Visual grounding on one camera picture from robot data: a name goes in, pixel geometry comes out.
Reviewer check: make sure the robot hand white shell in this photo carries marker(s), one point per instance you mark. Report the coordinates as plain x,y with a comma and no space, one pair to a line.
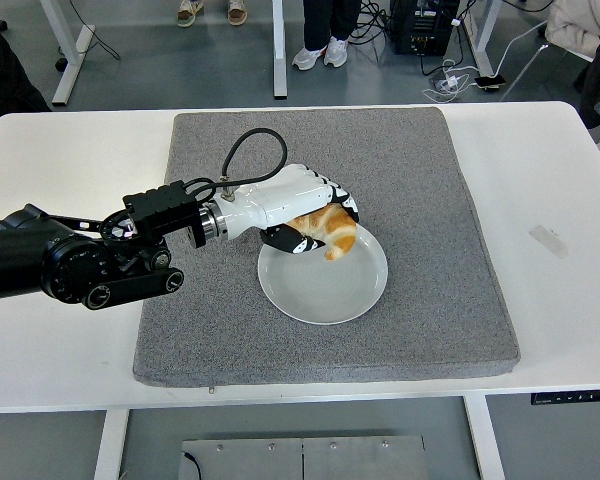
280,197

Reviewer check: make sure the golden croissant bread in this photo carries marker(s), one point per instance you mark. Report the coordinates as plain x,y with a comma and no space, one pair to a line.
341,230

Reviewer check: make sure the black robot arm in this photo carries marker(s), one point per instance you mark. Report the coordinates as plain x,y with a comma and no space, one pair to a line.
55,260

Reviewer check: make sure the pale grey round plate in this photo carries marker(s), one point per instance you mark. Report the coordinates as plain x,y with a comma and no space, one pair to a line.
320,290

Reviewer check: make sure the grey metal plate with screws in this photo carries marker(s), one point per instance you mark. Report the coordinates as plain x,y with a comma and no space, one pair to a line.
330,460

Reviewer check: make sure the grey speckled cushion mat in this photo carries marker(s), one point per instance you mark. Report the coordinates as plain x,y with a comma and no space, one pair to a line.
405,200

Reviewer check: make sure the white desk leg with foot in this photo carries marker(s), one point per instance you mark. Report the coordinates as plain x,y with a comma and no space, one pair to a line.
486,30
279,50
72,55

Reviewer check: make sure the person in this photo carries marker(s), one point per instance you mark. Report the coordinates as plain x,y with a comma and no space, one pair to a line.
330,25
575,25
0,75
237,12

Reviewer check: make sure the black computer tower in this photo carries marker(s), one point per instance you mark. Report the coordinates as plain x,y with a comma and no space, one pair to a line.
420,27

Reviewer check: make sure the black smartphone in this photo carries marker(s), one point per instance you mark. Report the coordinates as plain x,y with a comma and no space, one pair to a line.
491,81

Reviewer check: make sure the small black caster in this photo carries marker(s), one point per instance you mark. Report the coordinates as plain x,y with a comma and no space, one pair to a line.
60,63

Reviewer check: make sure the clear tape strip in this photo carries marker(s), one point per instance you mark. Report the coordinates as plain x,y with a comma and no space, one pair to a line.
548,241

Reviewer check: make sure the white table leg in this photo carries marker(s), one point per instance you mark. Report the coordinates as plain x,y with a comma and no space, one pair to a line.
482,440
109,445

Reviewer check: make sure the black jacket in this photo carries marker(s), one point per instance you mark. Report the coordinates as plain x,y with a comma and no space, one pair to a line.
597,85

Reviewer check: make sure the black table control panel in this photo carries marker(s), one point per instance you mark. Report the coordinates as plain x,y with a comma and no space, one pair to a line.
575,397

